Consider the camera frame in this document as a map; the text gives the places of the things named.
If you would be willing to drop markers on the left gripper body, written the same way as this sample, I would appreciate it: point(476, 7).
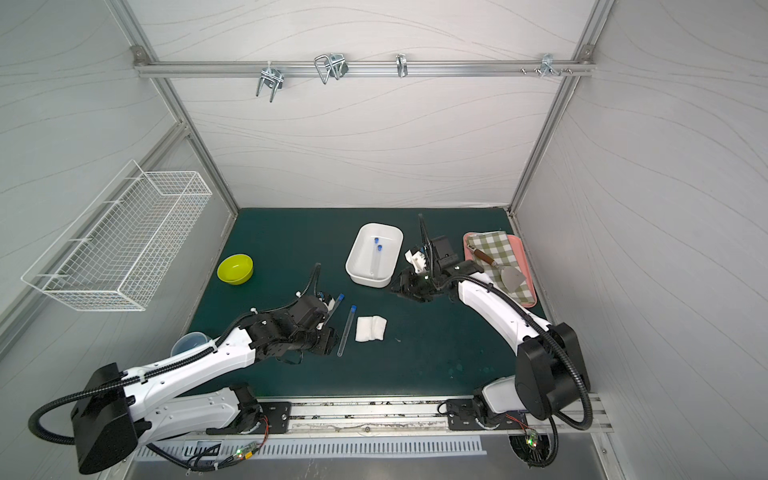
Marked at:
point(324, 339)

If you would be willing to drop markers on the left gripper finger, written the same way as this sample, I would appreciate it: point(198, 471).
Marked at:
point(327, 333)
point(328, 347)

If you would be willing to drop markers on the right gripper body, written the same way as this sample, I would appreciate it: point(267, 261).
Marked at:
point(432, 261)

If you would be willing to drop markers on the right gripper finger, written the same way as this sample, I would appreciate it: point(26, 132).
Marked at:
point(398, 283)
point(400, 293)

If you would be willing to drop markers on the test tube blue cap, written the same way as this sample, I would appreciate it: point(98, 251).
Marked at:
point(346, 331)
point(335, 307)
point(376, 260)
point(376, 240)

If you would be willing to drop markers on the white wipe cloth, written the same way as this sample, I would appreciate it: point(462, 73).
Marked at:
point(370, 328)

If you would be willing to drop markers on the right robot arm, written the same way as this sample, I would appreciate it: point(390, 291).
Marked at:
point(550, 382)

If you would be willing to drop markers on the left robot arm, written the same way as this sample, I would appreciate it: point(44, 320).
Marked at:
point(120, 411)

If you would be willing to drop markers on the green table mat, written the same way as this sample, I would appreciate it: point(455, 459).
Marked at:
point(438, 348)

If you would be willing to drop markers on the white rectangular tray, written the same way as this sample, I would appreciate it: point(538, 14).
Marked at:
point(358, 262)

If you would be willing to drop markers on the green checkered cloth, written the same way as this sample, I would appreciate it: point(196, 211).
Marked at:
point(501, 249)

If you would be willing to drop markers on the green bowl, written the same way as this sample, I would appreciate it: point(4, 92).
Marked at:
point(236, 269)

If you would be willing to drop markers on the pink tray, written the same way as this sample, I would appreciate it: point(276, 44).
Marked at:
point(522, 252)

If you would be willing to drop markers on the clear plastic cup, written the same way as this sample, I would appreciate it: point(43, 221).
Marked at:
point(188, 342)

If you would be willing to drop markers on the white vent strip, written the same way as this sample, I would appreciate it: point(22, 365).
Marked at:
point(283, 448)

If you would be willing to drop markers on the metal hook clamp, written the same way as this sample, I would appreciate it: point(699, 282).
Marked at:
point(546, 68)
point(401, 65)
point(332, 65)
point(272, 80)

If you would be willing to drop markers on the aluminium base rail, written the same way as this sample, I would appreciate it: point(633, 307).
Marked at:
point(370, 417)

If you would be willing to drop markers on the metal spatula wooden handle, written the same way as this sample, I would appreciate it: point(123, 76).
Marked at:
point(510, 276)

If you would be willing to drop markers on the white wire basket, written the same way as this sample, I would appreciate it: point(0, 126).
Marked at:
point(115, 254)

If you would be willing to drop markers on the aluminium top rail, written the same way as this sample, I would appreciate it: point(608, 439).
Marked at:
point(357, 69)

